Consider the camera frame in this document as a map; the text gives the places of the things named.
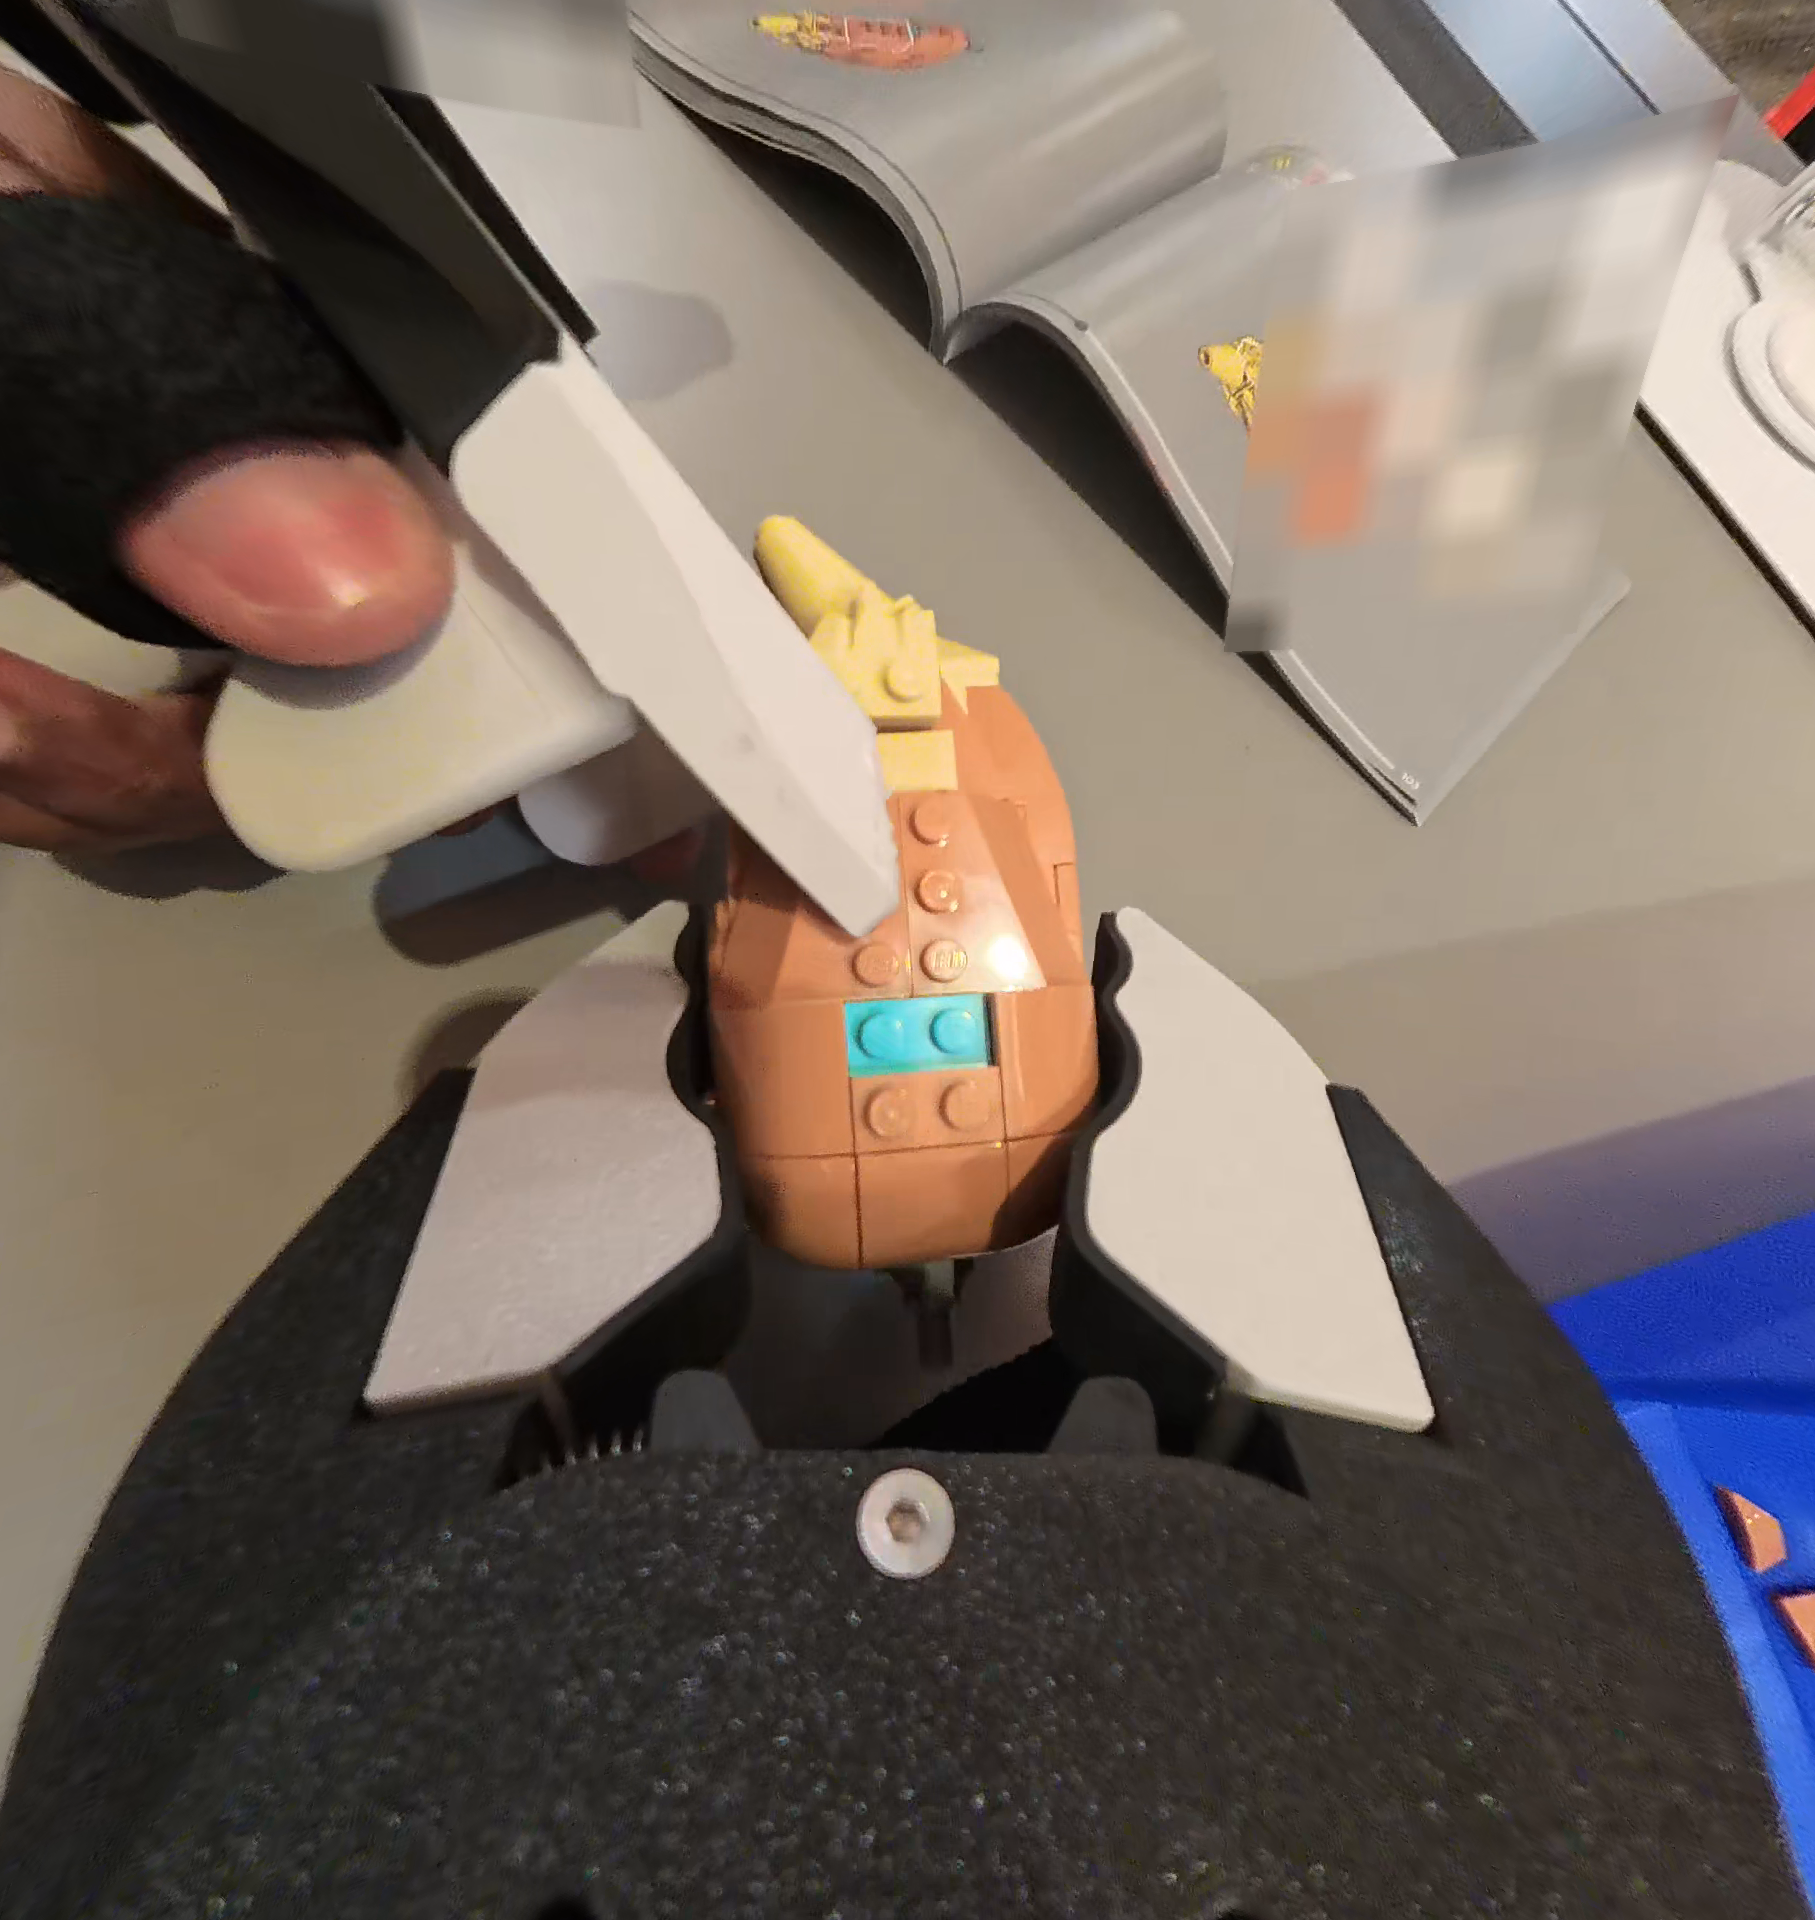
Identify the white tray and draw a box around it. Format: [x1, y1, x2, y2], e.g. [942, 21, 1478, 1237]
[1634, 150, 1815, 684]

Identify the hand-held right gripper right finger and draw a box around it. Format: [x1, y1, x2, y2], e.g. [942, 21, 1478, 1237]
[1050, 906, 1438, 1433]

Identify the blue plastic tray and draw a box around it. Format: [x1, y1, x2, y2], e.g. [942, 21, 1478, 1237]
[1540, 1222, 1815, 1920]

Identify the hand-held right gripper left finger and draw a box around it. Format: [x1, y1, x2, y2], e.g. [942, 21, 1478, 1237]
[360, 899, 752, 1420]

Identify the brown toy brick model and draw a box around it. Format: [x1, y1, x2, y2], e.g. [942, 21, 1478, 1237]
[704, 513, 1104, 1278]

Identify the person's left hand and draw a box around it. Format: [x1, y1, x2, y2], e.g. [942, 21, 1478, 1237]
[0, 43, 454, 860]

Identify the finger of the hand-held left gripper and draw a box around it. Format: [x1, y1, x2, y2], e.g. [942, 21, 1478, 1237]
[450, 331, 910, 936]

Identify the open grey instruction booklet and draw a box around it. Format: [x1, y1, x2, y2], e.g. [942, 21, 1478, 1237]
[630, 0, 1636, 827]

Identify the grey box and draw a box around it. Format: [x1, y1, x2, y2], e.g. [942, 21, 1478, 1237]
[1342, 0, 1749, 159]

